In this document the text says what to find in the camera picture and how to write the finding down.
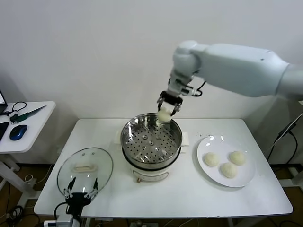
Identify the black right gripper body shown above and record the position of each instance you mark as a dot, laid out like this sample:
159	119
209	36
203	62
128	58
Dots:
171	98

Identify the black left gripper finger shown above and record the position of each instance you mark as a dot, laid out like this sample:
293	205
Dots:
69	186
94	186

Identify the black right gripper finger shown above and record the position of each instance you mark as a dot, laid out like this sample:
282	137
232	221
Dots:
159	105
176	109

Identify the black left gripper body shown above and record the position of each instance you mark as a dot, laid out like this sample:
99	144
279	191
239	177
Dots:
77	199

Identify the white steamed baozi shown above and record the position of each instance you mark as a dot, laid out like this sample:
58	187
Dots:
228	170
211	159
163	116
237	157

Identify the round glass pot lid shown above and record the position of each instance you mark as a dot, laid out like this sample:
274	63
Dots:
99	160

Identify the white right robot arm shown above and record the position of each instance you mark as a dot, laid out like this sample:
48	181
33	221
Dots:
236	66

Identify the perforated steel steamer basket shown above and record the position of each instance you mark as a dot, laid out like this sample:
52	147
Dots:
132	132

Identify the white oval plate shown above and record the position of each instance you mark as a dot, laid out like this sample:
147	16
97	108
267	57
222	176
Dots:
208	144

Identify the white electric cooker base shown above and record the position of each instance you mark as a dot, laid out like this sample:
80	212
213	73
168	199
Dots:
149	176

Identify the white floor power strip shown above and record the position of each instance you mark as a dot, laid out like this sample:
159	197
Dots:
139	224

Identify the white side table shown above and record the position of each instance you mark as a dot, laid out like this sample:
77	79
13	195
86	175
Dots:
35	132

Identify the blue black computer mouse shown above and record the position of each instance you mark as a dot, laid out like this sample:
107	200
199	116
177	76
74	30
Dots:
18	132

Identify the black phone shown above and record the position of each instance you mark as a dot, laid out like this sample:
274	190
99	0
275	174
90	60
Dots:
2	131

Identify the black laptop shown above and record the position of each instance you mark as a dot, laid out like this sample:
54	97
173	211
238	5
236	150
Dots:
2	98

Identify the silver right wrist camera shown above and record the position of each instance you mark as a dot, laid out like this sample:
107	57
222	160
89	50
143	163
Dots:
188	91

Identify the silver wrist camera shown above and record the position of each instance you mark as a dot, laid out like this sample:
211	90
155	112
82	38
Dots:
64	220
188	91

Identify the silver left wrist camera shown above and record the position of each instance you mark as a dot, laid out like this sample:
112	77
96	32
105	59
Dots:
64	220

